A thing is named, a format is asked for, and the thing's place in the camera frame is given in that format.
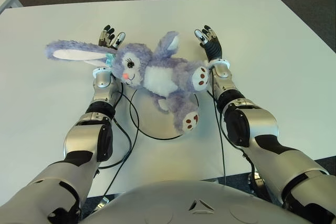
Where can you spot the grey robot torso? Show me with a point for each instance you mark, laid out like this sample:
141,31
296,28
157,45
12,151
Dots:
162,203

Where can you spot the purple plush bunny doll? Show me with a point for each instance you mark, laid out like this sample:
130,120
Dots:
157,74

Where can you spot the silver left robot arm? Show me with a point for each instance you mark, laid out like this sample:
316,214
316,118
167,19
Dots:
81,134

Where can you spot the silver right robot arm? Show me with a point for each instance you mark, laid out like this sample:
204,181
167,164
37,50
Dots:
262,140

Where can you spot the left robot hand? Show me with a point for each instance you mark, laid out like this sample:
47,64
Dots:
106,37

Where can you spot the silver metal bracket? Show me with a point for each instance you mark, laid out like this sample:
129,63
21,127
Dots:
101,203

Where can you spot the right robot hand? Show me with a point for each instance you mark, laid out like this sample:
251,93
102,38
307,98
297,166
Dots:
214,47

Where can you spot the white plate with black rim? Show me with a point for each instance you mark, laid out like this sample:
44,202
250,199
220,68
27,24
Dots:
157,127

